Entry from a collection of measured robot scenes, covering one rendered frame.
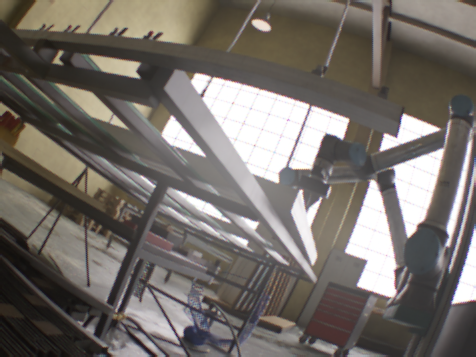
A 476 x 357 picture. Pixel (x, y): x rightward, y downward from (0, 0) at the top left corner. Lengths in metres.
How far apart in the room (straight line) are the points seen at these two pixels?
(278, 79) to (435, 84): 11.25
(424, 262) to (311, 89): 0.93
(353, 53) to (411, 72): 1.94
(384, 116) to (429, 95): 10.95
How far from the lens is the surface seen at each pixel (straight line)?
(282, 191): 1.28
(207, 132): 0.71
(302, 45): 12.02
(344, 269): 8.94
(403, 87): 11.30
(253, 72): 0.46
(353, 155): 1.60
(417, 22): 10.98
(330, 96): 0.43
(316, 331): 5.36
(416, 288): 1.46
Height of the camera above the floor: 0.63
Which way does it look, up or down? 12 degrees up
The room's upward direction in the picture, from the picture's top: 25 degrees clockwise
